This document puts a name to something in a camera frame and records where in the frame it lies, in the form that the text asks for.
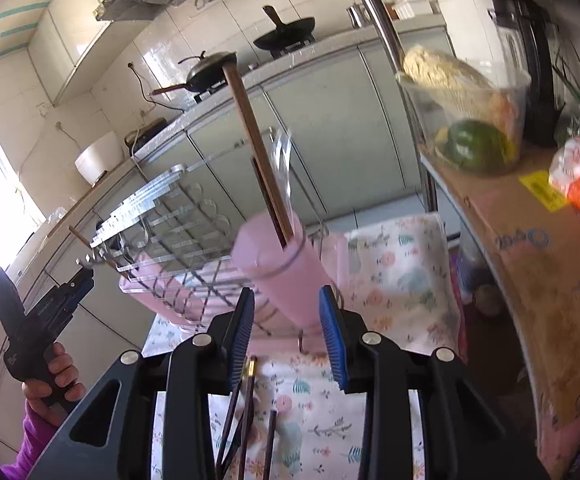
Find floral white tablecloth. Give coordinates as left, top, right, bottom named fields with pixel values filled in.
left=145, top=214, right=461, bottom=479

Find left hand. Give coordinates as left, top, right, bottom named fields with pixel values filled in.
left=22, top=342, right=86, bottom=428

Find metal wire utensil rack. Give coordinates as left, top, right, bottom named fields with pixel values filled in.
left=76, top=139, right=343, bottom=354

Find white rice cooker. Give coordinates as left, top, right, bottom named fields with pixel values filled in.
left=74, top=131, right=124, bottom=186

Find kitchen counter cabinets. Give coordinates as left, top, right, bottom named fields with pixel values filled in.
left=0, top=14, right=452, bottom=464

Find cardboard sheet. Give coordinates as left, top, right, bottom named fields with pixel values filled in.
left=419, top=146, right=580, bottom=479

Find dark chopstick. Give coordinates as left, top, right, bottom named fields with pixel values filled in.
left=238, top=356, right=258, bottom=480
left=262, top=410, right=278, bottom=480
left=215, top=358, right=250, bottom=478

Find black blender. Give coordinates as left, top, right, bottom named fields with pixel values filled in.
left=490, top=0, right=564, bottom=148

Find purple sleeve forearm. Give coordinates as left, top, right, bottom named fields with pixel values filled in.
left=0, top=400, right=58, bottom=480

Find black wok with wooden handle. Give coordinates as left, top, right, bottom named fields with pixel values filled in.
left=254, top=4, right=316, bottom=52

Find upper wall cabinets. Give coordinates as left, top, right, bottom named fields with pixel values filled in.
left=26, top=0, right=172, bottom=108

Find wooden handle utensil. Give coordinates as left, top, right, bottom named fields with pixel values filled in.
left=223, top=64, right=293, bottom=245

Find clear container with vegetables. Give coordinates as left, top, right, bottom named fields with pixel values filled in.
left=396, top=44, right=532, bottom=176

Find pink plastic right cup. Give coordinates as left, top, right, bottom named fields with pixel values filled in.
left=230, top=212, right=331, bottom=330

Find lidded black wok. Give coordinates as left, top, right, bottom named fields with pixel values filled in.
left=151, top=51, right=237, bottom=96

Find black countertop appliance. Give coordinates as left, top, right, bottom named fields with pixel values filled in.
left=124, top=117, right=168, bottom=156

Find pink plastic drip tray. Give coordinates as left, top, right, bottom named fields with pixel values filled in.
left=110, top=230, right=348, bottom=354

